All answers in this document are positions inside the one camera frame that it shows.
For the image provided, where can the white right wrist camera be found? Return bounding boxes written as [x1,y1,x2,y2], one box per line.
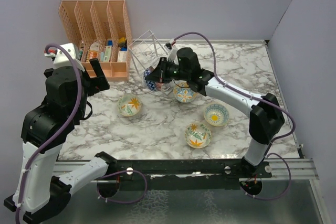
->
[164,42,178,62]

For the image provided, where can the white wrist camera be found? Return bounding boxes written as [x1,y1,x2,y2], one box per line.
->
[44,43,85,71]
[164,42,178,62]

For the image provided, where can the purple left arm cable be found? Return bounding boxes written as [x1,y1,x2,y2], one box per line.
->
[14,43,83,224]

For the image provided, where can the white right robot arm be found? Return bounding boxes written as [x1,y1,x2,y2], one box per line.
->
[145,47,285,177]

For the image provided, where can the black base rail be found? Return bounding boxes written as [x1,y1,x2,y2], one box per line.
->
[107,159,271,191]

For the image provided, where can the aluminium rail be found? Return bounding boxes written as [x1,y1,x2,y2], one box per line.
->
[267,158,319,180]

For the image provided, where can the items in organizer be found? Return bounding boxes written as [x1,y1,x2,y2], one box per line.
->
[76,37,128,62]

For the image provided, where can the blue yellow floral bowl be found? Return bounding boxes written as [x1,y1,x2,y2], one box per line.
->
[173,81,197,103]

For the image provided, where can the red patterned bowl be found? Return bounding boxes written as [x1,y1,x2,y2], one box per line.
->
[142,65,165,92]

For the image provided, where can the orange plastic file organizer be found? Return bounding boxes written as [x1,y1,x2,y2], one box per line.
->
[59,0,133,82]

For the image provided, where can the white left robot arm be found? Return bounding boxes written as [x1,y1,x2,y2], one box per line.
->
[4,59,116,223]

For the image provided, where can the yellow sun blue bowl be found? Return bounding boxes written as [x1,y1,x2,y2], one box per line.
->
[204,103,229,127]

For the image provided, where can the plain teal bowl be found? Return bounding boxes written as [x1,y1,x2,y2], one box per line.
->
[161,82,175,94]

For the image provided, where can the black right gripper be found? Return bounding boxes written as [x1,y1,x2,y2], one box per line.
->
[145,58,190,84]

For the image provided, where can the orange flower bowl right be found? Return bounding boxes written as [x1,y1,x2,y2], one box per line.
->
[185,123,212,148]

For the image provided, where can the white wire dish rack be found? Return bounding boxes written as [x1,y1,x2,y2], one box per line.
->
[129,30,177,92]

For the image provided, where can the orange flower bowl left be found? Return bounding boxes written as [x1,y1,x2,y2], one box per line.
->
[117,94,142,117]

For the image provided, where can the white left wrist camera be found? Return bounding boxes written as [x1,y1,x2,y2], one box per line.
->
[44,43,85,71]

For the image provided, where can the orange flower bowl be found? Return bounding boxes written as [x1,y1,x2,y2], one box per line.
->
[117,94,142,117]
[185,123,212,148]

